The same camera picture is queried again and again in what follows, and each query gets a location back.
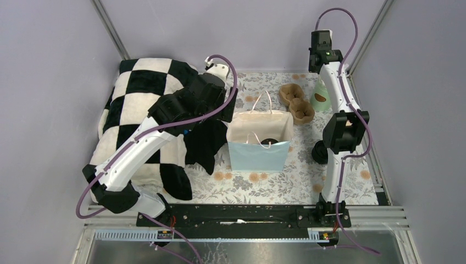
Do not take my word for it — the light blue paper bag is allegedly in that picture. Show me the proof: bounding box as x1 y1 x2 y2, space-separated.
226 91 294 172

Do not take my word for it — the black plastic cup lid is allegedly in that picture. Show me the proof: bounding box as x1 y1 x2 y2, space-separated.
260 138 279 146

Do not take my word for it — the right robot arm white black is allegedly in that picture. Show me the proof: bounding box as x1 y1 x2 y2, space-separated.
309 48 369 227

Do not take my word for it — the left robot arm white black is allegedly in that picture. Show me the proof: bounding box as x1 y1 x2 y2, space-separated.
76 70 238 226

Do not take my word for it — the green straw holder cup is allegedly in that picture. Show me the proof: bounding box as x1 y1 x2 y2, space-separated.
310 77 331 112

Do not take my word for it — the floral patterned table mat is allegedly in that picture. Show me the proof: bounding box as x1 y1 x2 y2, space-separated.
120 71 379 206

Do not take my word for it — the black t-shirt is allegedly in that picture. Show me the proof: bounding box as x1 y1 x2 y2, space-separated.
184 120 228 175

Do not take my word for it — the black white checkered blanket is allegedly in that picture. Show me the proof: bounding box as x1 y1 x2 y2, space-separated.
90 58 198 201

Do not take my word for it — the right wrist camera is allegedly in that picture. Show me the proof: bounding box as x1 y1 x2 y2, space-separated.
309 30 332 52

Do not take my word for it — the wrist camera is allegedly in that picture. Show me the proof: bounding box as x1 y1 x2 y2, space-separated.
205 62 230 82
309 30 332 52

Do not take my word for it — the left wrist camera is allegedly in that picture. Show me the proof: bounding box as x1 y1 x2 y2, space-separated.
205 62 230 82

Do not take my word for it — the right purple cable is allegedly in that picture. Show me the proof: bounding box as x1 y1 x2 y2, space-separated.
314 7 381 255

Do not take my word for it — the purple cable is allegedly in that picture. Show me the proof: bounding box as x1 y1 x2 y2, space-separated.
75 54 238 264
314 7 381 255

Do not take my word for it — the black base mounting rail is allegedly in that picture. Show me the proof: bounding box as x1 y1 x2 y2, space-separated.
156 204 337 239

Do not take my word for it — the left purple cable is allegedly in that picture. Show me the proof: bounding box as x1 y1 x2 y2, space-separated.
75 54 238 264

